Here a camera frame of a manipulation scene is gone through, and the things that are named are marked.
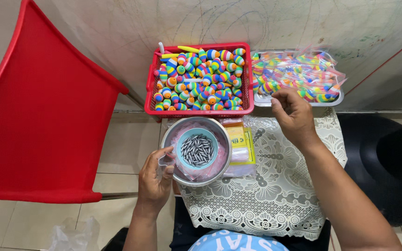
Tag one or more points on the person's left hand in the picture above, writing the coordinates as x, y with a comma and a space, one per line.
153, 184

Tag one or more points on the person's right hand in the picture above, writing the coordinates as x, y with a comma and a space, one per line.
297, 118

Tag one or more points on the small clear zip bag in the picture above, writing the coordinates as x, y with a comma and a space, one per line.
165, 161

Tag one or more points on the metal tray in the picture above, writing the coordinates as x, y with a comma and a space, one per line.
263, 101

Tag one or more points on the small light blue bowl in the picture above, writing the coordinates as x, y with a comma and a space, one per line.
183, 158

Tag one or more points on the heap of bagged striped floats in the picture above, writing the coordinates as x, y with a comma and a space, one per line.
298, 75

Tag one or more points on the pile of grey metal sinkers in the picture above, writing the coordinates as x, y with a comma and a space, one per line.
197, 150

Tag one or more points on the pack of bags, yellow label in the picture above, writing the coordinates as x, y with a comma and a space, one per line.
242, 146

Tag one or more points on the steel bowl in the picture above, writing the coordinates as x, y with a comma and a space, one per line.
201, 122

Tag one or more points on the white lace cloth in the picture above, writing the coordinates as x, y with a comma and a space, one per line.
274, 195

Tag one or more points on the crumpled clear plastic bag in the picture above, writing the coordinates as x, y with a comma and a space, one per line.
73, 237

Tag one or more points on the red plastic basket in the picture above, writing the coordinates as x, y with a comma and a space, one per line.
149, 87

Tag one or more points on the black plastic stool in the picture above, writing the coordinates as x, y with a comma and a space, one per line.
382, 167

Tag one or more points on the person's light blue shirt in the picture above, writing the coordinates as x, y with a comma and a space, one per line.
237, 242

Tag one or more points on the pile of striped foam floats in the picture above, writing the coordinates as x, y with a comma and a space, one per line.
201, 82

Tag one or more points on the yellow float stick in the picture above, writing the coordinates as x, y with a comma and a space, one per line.
170, 55
188, 49

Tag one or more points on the red plastic chair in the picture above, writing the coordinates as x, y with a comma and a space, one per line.
44, 115

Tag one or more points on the white float stick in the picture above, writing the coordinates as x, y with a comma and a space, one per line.
161, 47

